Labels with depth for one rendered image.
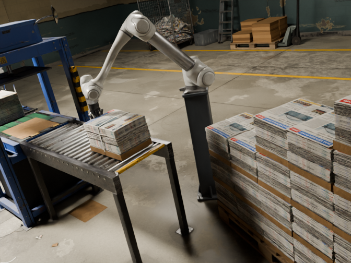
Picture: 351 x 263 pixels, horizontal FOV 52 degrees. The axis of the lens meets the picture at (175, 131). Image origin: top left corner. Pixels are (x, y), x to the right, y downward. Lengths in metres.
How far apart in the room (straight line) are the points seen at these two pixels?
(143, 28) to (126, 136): 0.73
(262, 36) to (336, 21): 1.63
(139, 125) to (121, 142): 0.18
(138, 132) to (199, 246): 0.99
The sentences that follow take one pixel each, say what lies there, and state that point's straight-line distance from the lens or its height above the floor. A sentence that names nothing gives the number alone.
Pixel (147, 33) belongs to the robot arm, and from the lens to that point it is 2.50.
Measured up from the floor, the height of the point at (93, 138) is 0.92.
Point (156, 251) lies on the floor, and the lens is 2.92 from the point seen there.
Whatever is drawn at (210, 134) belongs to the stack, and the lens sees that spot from 2.66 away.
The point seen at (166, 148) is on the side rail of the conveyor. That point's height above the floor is 0.77.
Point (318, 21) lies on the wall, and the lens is 9.25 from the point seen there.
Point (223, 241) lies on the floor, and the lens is 2.89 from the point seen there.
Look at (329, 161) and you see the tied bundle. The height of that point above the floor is 0.99.
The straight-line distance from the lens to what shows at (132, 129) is 2.51.
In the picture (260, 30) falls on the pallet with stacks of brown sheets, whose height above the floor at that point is 0.43.
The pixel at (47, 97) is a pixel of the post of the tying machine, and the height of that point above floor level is 0.92.
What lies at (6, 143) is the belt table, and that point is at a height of 0.79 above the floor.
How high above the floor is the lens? 1.88
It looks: 23 degrees down
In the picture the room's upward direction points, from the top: 11 degrees counter-clockwise
